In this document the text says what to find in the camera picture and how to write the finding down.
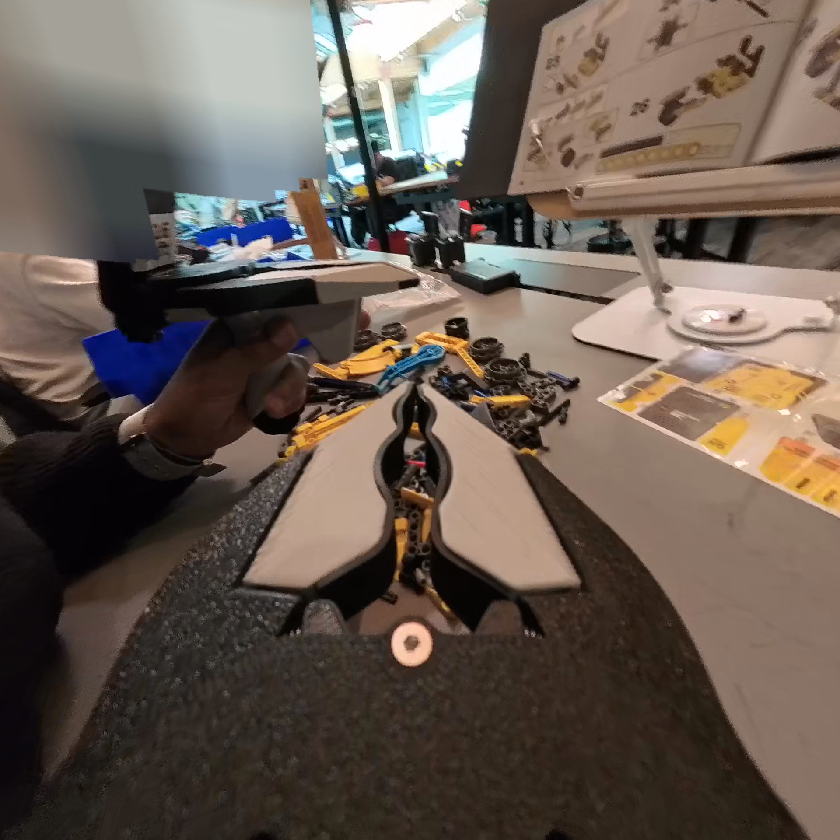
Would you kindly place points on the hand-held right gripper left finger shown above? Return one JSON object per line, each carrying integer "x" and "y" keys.
{"x": 328, "y": 518}

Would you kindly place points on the dark grey toothed toy wheel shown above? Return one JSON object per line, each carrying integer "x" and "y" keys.
{"x": 504, "y": 372}
{"x": 487, "y": 348}

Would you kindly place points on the yellow grey sticker sheet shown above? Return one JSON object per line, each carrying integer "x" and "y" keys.
{"x": 722, "y": 420}

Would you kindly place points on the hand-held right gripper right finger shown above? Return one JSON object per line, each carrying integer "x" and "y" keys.
{"x": 499, "y": 525}

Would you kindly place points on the black device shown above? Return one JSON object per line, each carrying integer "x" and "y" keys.
{"x": 421, "y": 249}
{"x": 451, "y": 250}

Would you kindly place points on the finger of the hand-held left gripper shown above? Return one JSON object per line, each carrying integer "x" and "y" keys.
{"x": 354, "y": 283}
{"x": 315, "y": 266}

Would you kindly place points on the black power adapter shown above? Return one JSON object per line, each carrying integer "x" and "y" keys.
{"x": 485, "y": 275}

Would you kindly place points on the person's left hand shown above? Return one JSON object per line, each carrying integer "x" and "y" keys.
{"x": 197, "y": 407}

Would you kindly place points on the blue plastic bin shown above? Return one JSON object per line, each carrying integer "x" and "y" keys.
{"x": 131, "y": 367}
{"x": 249, "y": 233}

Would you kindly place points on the pile of toy building parts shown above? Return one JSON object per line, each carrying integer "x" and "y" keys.
{"x": 502, "y": 399}

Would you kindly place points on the brown cardboard box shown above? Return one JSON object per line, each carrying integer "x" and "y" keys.
{"x": 315, "y": 223}

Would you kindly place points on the toy instruction booklet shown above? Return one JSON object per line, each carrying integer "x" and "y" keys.
{"x": 656, "y": 65}

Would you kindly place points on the white book stand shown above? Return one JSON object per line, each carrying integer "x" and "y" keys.
{"x": 623, "y": 328}

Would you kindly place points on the person's left forearm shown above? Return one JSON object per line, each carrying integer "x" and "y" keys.
{"x": 65, "y": 485}

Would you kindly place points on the empty clear plastic bag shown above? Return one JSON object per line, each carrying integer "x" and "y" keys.
{"x": 420, "y": 295}

